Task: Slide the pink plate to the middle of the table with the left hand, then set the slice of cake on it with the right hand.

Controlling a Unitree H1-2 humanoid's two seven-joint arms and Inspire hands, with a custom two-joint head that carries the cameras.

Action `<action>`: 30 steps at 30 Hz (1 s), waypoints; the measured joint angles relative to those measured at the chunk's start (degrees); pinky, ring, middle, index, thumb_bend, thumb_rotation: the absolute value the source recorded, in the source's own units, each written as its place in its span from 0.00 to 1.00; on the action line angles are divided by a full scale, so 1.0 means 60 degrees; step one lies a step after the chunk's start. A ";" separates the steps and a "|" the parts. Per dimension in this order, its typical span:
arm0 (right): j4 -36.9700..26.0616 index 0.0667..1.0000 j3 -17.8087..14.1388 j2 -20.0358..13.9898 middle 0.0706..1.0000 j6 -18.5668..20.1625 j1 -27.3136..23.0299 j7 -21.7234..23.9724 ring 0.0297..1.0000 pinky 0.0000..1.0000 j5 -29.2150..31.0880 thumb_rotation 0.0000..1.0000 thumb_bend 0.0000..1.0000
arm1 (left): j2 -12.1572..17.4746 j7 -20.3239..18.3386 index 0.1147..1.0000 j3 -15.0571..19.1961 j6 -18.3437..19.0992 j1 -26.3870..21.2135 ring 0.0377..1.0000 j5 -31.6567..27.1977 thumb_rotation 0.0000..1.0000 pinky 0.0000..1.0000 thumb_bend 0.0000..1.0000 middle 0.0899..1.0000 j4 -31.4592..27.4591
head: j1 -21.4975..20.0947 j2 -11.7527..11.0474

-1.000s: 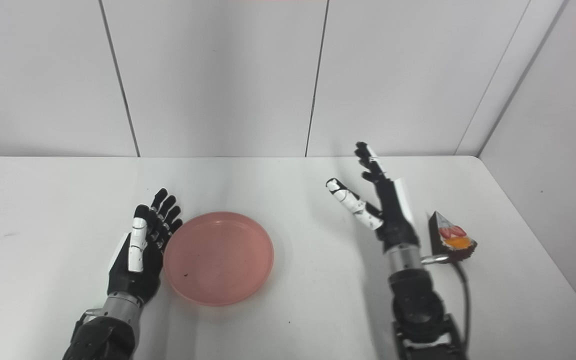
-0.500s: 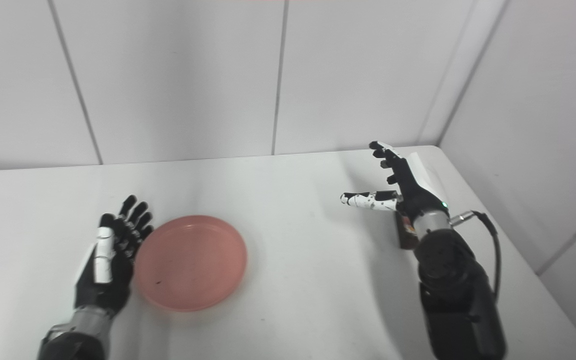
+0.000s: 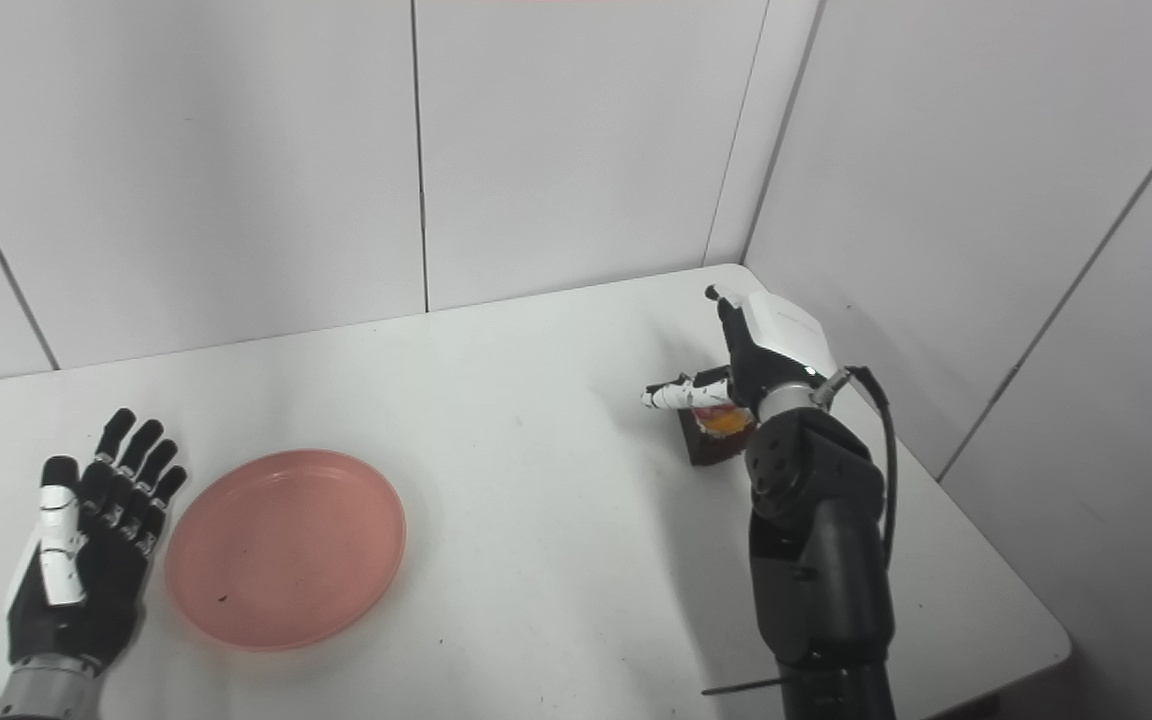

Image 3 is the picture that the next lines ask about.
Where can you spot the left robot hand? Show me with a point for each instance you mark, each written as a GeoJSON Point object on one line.
{"type": "Point", "coordinates": [91, 540]}

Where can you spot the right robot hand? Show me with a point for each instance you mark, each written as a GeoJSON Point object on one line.
{"type": "Point", "coordinates": [756, 350]}

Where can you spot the chocolate cake slice with fruit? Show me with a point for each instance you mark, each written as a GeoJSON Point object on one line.
{"type": "Point", "coordinates": [716, 432]}

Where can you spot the pink plate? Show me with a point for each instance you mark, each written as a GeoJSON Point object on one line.
{"type": "Point", "coordinates": [286, 549]}

